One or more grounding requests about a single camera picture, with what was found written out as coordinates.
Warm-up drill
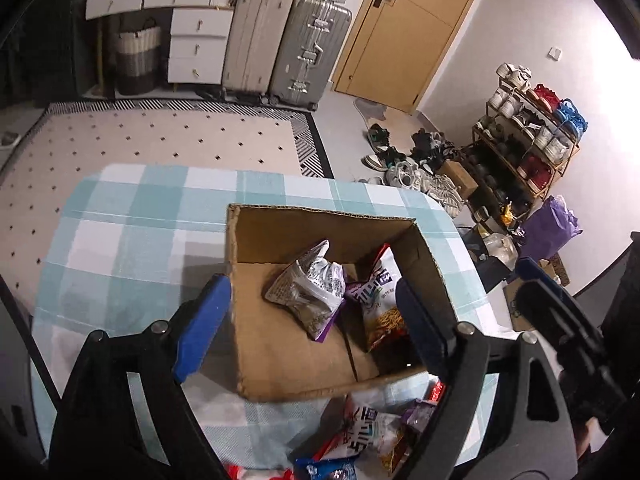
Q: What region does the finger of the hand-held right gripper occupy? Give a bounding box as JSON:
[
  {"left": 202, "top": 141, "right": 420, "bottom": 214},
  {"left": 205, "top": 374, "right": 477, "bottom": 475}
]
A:
[{"left": 514, "top": 256, "right": 608, "bottom": 376}]

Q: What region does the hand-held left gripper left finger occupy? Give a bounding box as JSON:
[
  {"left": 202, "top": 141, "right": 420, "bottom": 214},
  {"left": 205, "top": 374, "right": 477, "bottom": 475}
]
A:
[{"left": 47, "top": 274, "right": 233, "bottom": 480}]

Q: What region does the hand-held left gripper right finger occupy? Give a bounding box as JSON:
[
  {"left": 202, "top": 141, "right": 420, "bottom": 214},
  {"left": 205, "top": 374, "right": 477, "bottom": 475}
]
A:
[{"left": 395, "top": 277, "right": 581, "bottom": 480}]

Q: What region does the blue cookie packet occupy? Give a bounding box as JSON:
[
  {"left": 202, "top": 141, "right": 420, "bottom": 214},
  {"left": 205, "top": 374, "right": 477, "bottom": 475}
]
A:
[{"left": 294, "top": 457, "right": 358, "bottom": 480}]

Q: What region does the person's right hand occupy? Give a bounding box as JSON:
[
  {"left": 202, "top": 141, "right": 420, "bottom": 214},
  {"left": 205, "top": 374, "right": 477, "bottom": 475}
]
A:
[{"left": 574, "top": 419, "right": 602, "bottom": 461}]

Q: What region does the flat printed cardboard box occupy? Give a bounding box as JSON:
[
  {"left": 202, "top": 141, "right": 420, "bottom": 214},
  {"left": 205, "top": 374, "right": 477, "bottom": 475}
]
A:
[{"left": 502, "top": 280, "right": 538, "bottom": 333}]

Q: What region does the black paper bag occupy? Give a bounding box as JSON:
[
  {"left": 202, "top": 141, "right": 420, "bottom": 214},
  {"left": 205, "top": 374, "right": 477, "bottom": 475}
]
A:
[{"left": 462, "top": 230, "right": 513, "bottom": 293}]

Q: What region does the purple bag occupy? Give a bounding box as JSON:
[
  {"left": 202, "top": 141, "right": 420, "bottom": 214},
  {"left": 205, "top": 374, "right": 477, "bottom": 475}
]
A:
[{"left": 522, "top": 195, "right": 583, "bottom": 261}]

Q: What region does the silver purple snack packet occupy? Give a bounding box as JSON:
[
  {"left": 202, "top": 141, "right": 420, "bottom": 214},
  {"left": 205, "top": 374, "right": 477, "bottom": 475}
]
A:
[{"left": 264, "top": 240, "right": 347, "bottom": 342}]

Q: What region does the teal checked tablecloth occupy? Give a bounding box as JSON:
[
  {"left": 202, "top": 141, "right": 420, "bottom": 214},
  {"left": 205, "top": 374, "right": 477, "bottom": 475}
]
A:
[{"left": 31, "top": 162, "right": 501, "bottom": 480}]

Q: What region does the red white snack packet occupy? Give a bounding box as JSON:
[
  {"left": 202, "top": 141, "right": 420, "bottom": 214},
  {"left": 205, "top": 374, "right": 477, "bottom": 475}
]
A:
[{"left": 225, "top": 462, "right": 296, "bottom": 480}]

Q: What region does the small brown cardboard box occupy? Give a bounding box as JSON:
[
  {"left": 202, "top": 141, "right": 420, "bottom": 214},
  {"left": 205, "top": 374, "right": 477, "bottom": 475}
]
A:
[{"left": 440, "top": 160, "right": 477, "bottom": 200}]

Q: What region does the wooden shoe rack with shoes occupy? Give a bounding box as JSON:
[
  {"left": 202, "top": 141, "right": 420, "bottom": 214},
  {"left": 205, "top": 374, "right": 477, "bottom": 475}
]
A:
[{"left": 472, "top": 62, "right": 588, "bottom": 221}]

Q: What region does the pile of shoes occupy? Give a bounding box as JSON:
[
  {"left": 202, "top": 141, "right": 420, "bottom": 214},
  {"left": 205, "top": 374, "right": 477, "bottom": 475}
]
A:
[{"left": 360, "top": 122, "right": 466, "bottom": 218}]

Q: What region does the beige dotted rug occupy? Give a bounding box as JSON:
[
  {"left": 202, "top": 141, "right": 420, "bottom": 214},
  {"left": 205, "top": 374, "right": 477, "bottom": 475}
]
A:
[{"left": 0, "top": 101, "right": 335, "bottom": 301}]

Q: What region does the grey door mat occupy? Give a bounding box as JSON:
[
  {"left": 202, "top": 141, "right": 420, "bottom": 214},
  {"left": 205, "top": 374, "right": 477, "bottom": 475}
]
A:
[{"left": 354, "top": 98, "right": 388, "bottom": 123}]

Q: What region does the white drawer cabinet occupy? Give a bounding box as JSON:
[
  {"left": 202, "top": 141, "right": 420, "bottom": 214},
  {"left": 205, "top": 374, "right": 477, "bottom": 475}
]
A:
[{"left": 85, "top": 0, "right": 236, "bottom": 86}]

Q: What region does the striped laundry basket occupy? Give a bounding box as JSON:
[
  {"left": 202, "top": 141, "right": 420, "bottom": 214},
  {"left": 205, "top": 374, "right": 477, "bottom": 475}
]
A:
[{"left": 116, "top": 17, "right": 162, "bottom": 96}]

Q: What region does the beige suitcase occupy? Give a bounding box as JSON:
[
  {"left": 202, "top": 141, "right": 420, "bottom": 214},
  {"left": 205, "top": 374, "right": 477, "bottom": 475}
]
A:
[{"left": 221, "top": 0, "right": 296, "bottom": 103}]

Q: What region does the wooden door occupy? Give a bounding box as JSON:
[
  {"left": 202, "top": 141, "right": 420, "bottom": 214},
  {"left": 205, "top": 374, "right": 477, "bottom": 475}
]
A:
[{"left": 333, "top": 0, "right": 488, "bottom": 113}]

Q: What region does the silver suitcase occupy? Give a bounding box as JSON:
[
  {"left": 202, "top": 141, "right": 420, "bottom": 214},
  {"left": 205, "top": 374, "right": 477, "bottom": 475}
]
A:
[{"left": 268, "top": 0, "right": 353, "bottom": 110}]

